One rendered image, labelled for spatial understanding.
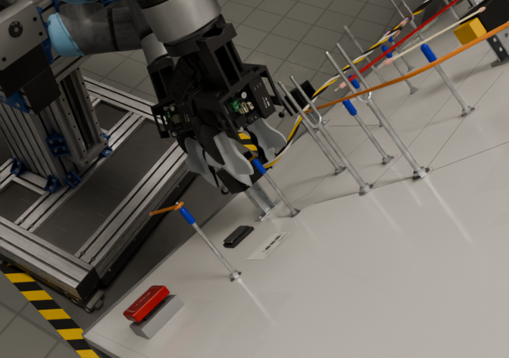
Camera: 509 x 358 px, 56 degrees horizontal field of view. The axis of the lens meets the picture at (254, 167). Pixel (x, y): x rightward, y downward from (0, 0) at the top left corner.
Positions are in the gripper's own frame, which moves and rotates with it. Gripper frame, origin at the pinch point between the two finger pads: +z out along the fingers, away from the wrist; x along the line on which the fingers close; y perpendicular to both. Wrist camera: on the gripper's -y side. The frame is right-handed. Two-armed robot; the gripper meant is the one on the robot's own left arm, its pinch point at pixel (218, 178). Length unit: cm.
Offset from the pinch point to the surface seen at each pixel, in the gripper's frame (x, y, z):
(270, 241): 13.4, 19.0, 8.9
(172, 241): -75, -92, 18
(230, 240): 5.2, 12.8, 8.4
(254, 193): 8.1, 6.8, 3.7
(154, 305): -0.5, 25.0, 11.5
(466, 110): 37.7, 16.5, 1.5
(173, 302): 1.0, 23.5, 12.1
